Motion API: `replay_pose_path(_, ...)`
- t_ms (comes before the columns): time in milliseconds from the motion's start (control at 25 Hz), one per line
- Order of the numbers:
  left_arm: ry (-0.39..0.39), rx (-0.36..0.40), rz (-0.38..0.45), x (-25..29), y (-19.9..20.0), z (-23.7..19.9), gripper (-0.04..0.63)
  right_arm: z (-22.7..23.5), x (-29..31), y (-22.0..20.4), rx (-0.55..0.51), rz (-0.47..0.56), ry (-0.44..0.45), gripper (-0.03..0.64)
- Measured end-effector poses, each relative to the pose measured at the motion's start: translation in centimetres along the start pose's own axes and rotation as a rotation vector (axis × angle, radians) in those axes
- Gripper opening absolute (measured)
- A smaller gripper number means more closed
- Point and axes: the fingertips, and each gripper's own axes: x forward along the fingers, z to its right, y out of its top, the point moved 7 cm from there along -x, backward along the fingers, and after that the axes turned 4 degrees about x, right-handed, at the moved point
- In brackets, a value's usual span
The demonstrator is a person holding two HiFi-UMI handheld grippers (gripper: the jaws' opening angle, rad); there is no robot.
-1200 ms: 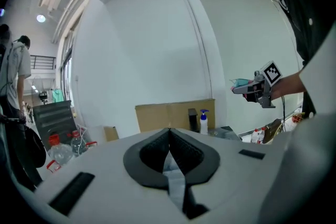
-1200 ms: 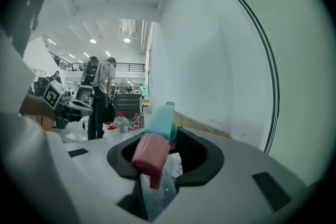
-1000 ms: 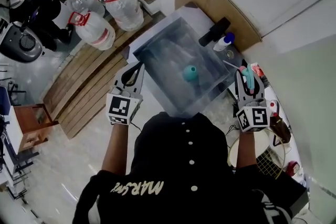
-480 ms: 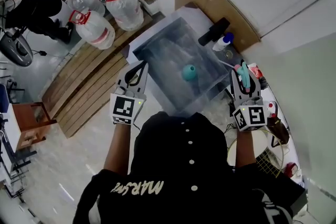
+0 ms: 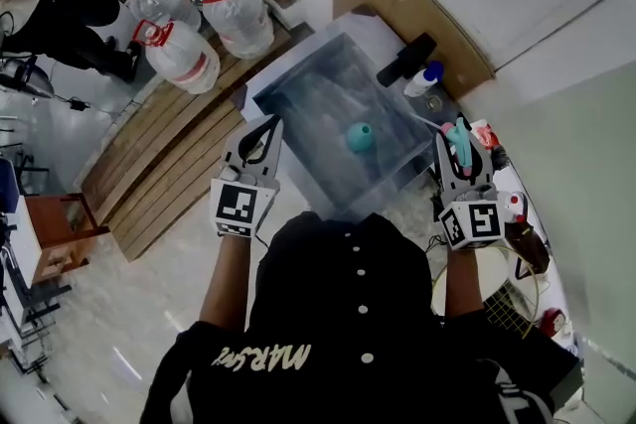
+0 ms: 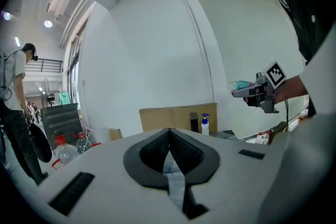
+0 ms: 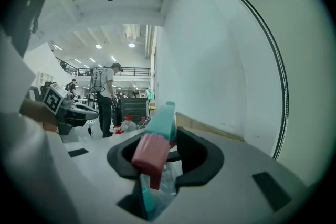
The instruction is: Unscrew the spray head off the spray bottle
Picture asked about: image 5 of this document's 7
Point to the white pump bottle blue top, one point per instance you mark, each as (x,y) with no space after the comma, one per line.
(417,84)

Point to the dark brown bag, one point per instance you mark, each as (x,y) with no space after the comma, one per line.
(529,248)

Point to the pink teal spray nozzle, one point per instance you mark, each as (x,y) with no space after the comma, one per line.
(462,149)

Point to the black metal rack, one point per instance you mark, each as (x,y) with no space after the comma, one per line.
(30,308)

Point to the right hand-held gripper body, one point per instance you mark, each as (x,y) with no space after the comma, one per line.
(472,223)

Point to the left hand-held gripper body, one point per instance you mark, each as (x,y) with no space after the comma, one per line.
(238,208)

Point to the black power adapter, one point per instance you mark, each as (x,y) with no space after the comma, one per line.
(79,104)

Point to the white round seat cushion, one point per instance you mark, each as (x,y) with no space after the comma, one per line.
(492,268)

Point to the teal spray bottle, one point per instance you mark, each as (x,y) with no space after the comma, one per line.
(359,141)

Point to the red round container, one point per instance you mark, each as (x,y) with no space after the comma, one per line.
(553,323)

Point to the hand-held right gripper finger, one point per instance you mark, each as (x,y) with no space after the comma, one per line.
(486,171)
(443,169)

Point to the wooden slatted platform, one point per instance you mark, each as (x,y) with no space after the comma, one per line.
(164,164)

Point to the person's black shirt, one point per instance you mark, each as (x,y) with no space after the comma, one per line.
(348,313)

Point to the person's right forearm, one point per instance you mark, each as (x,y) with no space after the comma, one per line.
(462,283)

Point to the large black box cabinet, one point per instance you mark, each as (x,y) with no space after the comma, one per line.
(569,367)

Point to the red white packet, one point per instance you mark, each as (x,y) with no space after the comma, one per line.
(486,136)

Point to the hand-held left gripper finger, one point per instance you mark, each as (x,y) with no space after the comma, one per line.
(231,159)
(275,159)

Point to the clear plastic storage box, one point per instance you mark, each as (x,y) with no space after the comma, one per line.
(308,79)

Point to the person's left forearm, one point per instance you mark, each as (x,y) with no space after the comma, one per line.
(226,283)

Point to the black handheld device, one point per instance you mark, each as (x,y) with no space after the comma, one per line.
(498,158)

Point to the person's left hand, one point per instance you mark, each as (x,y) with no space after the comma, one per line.
(241,177)

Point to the wooden stool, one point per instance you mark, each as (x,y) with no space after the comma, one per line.
(49,223)

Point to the grey chair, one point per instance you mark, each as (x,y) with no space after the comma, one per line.
(30,79)

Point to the white low shelf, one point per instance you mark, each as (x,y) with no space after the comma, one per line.
(512,179)

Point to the person's right hand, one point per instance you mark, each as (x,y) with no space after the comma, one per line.
(476,195)

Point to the round metal sink fitting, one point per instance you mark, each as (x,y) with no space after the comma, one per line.
(435,102)

